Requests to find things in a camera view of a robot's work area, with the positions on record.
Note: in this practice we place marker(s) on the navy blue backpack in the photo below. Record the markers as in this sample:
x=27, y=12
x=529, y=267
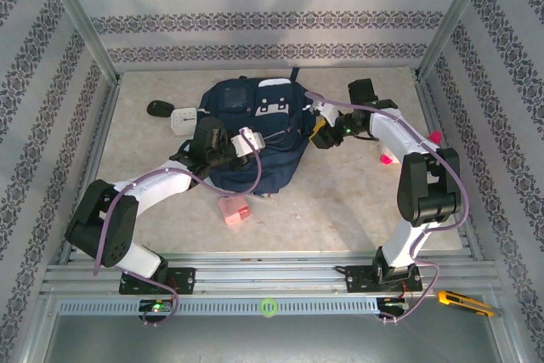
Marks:
x=276, y=95

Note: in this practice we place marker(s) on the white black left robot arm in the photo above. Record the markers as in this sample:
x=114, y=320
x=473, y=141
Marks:
x=161, y=186

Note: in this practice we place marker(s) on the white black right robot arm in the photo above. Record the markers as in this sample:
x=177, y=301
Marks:
x=395, y=129

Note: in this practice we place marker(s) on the white square alarm clock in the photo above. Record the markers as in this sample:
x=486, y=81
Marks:
x=183, y=121

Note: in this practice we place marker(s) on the white green pink plush toy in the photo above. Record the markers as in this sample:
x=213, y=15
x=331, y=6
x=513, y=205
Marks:
x=386, y=160

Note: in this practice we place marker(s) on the black computer mouse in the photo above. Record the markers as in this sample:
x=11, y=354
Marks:
x=160, y=109

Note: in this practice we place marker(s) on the pink plastic box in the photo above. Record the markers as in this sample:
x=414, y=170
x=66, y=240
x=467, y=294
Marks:
x=234, y=211

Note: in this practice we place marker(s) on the small circuit board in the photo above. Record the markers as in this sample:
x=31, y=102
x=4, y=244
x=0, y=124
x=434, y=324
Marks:
x=393, y=304
x=155, y=307

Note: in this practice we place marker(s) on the yellow utility knife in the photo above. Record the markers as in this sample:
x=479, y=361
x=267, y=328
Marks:
x=450, y=297

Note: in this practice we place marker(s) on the gray metal base panel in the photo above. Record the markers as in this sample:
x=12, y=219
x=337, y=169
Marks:
x=272, y=342

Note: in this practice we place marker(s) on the aluminium side rail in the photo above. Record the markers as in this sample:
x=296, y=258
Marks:
x=427, y=103
x=103, y=133

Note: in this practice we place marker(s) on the aluminium frame post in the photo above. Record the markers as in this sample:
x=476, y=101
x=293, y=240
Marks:
x=455, y=18
x=80, y=18

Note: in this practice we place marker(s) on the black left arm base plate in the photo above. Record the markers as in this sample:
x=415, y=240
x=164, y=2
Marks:
x=183, y=280

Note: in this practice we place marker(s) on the aluminium front rail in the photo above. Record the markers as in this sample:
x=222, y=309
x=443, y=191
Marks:
x=272, y=273

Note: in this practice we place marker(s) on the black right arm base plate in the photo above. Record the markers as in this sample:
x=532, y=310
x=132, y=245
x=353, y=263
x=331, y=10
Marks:
x=361, y=280

